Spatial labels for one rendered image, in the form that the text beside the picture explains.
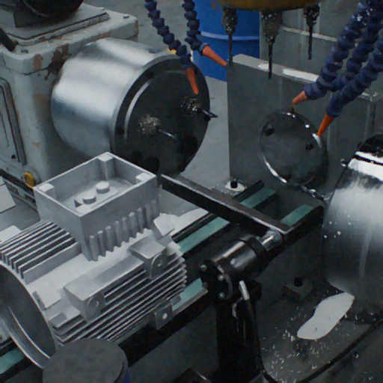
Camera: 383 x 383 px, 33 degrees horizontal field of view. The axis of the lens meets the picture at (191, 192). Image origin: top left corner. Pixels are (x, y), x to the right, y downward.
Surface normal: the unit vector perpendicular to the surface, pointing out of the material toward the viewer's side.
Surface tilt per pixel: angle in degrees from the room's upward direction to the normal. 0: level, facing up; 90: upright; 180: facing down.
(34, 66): 90
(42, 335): 17
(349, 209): 58
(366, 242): 73
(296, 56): 90
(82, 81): 47
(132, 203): 90
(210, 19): 81
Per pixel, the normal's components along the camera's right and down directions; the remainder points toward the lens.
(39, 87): 0.71, 0.34
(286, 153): -0.70, 0.41
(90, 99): -0.63, -0.09
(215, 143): -0.06, -0.85
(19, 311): 0.54, -0.22
